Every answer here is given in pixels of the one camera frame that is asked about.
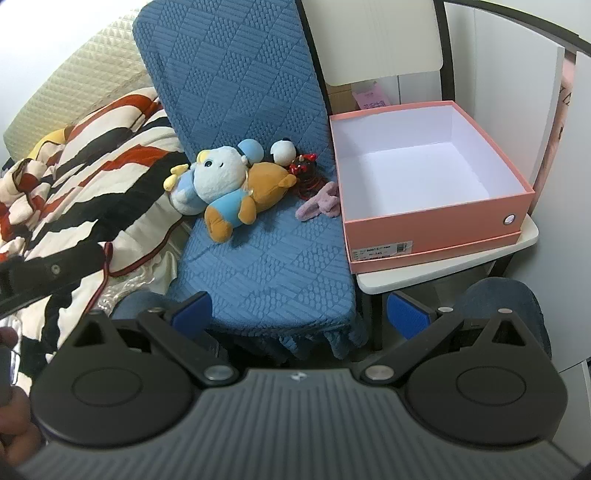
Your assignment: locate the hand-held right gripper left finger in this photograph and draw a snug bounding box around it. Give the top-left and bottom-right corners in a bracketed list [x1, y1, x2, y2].
[73, 292, 234, 387]

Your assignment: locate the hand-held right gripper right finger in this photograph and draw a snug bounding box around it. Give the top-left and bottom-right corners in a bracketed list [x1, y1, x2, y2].
[360, 291, 533, 385]

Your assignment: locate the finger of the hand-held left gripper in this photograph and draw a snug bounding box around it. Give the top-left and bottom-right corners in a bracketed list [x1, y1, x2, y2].
[0, 244, 110, 317]

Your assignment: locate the pink cardboard box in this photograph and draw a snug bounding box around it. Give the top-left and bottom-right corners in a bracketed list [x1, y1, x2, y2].
[329, 100, 536, 274]

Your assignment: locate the white and blue duck plush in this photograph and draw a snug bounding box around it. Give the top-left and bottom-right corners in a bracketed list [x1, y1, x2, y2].
[164, 138, 267, 217]

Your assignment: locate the brown bear plush toy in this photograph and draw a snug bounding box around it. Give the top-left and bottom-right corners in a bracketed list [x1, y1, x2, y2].
[204, 161, 298, 244]

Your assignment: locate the person's left hand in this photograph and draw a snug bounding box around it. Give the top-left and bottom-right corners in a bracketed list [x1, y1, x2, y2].
[0, 327, 45, 463]

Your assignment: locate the person's right leg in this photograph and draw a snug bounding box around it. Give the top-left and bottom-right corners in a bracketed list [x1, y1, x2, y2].
[455, 277, 553, 365]

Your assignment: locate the striped blanket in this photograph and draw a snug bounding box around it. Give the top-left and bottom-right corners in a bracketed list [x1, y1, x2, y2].
[0, 87, 204, 352]

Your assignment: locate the yellow cloth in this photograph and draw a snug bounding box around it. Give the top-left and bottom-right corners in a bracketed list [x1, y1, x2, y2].
[25, 127, 75, 160]

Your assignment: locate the red and black doll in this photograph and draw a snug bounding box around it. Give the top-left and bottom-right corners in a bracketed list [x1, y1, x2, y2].
[288, 152, 325, 200]

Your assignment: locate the black and white panda plush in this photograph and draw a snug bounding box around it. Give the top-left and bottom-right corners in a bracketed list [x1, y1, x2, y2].
[268, 137, 297, 166]

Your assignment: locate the blue quilted chair cover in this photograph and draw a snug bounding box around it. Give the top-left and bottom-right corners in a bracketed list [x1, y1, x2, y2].
[133, 0, 370, 361]

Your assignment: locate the pink packet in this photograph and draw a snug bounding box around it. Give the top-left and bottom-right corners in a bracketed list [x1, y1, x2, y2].
[352, 83, 391, 110]

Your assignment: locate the brown cardboard box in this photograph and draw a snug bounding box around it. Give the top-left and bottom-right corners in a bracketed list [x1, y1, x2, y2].
[328, 83, 365, 114]

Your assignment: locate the white chair with black frame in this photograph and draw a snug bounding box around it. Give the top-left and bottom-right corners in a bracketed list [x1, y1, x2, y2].
[295, 0, 541, 352]

